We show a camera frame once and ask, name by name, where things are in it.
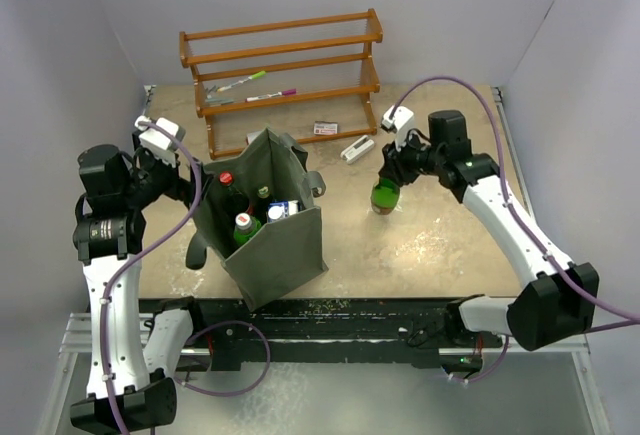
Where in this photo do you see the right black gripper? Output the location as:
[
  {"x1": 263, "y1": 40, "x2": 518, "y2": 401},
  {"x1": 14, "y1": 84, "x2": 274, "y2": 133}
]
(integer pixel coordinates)
[{"x1": 379, "y1": 127, "x2": 445, "y2": 186}]

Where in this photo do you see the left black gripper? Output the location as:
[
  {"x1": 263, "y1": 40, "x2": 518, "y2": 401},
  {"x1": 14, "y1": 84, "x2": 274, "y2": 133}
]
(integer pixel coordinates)
[{"x1": 121, "y1": 131, "x2": 214, "y2": 209}]

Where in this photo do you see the green glass bottle gold cap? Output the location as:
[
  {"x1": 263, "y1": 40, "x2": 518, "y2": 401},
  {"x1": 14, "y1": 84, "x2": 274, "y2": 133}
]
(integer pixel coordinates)
[{"x1": 370, "y1": 177, "x2": 400, "y2": 215}]

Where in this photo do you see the Coca-Cola glass bottle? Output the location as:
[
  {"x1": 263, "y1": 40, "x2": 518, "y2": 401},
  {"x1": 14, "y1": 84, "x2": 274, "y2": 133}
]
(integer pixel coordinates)
[{"x1": 218, "y1": 171, "x2": 251, "y2": 219}]

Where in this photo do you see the orange drink plastic bottle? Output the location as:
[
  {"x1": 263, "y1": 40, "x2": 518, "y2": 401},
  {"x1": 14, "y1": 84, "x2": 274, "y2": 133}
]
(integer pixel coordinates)
[{"x1": 233, "y1": 212, "x2": 262, "y2": 248}]

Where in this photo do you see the green soda bottle yellow label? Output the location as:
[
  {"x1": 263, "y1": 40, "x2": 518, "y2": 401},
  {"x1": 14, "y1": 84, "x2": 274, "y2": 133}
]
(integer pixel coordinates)
[{"x1": 254, "y1": 185, "x2": 274, "y2": 216}]

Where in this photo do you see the blue orange juice carton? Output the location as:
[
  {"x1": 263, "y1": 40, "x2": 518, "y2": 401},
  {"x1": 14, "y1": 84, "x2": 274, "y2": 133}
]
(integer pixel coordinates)
[{"x1": 266, "y1": 200, "x2": 300, "y2": 223}]

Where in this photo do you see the grey-green canvas bag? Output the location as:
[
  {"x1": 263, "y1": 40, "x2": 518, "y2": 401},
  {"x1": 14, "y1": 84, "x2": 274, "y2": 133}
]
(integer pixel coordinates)
[{"x1": 185, "y1": 128, "x2": 327, "y2": 311}]

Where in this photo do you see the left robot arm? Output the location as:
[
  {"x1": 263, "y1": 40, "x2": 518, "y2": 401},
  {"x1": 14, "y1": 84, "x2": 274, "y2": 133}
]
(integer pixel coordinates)
[{"x1": 70, "y1": 144, "x2": 206, "y2": 434}]

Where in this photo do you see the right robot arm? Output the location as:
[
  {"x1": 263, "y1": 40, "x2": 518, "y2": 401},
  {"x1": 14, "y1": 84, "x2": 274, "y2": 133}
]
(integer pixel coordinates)
[{"x1": 371, "y1": 106, "x2": 599, "y2": 351}]

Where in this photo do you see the white stapler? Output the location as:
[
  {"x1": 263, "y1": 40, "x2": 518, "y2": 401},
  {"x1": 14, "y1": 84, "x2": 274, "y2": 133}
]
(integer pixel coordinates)
[{"x1": 340, "y1": 135, "x2": 375, "y2": 165}]

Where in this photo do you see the red white small box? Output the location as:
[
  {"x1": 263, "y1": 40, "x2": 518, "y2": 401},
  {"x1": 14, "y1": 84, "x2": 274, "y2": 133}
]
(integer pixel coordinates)
[{"x1": 246, "y1": 131, "x2": 261, "y2": 144}]

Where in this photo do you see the wooden three-tier rack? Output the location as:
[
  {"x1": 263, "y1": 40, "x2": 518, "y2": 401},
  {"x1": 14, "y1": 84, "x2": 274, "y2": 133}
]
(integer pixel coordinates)
[{"x1": 179, "y1": 8, "x2": 383, "y2": 160}]

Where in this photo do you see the pink-capped marker pen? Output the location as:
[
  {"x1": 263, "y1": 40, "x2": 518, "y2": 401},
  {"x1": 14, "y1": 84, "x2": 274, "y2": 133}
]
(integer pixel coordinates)
[{"x1": 245, "y1": 88, "x2": 297, "y2": 103}]

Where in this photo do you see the green-capped marker pen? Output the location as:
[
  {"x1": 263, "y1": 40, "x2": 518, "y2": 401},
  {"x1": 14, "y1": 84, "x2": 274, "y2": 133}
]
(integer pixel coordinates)
[{"x1": 216, "y1": 70, "x2": 267, "y2": 92}]

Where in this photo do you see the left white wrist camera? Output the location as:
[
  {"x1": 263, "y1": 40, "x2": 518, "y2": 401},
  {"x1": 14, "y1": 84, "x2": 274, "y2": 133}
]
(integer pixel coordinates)
[{"x1": 134, "y1": 115, "x2": 186, "y2": 168}]

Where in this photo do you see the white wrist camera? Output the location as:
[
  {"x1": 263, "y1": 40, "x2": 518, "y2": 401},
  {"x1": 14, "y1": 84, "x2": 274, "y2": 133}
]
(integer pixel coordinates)
[
  {"x1": 134, "y1": 115, "x2": 186, "y2": 168},
  {"x1": 381, "y1": 106, "x2": 415, "y2": 151}
]

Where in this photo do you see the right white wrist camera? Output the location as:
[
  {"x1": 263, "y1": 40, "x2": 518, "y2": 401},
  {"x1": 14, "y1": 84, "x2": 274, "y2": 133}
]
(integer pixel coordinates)
[{"x1": 381, "y1": 106, "x2": 415, "y2": 151}]

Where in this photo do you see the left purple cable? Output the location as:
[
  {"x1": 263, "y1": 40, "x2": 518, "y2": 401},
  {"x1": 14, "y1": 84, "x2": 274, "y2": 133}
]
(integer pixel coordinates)
[{"x1": 99, "y1": 119, "x2": 204, "y2": 435}]

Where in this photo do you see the purple cable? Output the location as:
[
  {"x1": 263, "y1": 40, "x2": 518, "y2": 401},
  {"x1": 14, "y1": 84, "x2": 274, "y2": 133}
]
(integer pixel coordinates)
[
  {"x1": 392, "y1": 75, "x2": 640, "y2": 386},
  {"x1": 99, "y1": 119, "x2": 204, "y2": 435}
]

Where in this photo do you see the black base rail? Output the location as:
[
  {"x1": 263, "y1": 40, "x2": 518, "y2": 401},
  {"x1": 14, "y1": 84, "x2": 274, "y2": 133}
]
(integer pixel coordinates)
[{"x1": 184, "y1": 298, "x2": 503, "y2": 371}]

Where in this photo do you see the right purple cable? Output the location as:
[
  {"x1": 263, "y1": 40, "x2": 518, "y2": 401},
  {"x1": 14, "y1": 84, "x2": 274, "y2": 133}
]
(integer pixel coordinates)
[{"x1": 392, "y1": 75, "x2": 640, "y2": 386}]

